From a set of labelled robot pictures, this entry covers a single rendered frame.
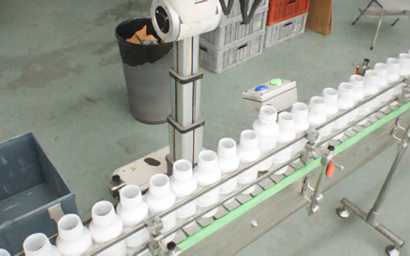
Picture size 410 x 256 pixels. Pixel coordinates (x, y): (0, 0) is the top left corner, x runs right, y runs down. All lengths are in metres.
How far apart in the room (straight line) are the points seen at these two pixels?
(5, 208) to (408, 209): 2.05
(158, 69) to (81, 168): 0.77
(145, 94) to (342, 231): 1.45
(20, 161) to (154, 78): 1.37
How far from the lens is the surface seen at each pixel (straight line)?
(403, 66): 1.33
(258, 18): 3.51
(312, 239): 2.19
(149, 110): 2.68
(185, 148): 1.72
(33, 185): 1.41
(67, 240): 0.72
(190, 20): 1.37
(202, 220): 0.89
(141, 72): 2.51
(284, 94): 1.13
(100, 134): 2.74
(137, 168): 2.07
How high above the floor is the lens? 1.70
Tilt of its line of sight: 38 degrees down
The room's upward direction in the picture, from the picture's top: 3 degrees clockwise
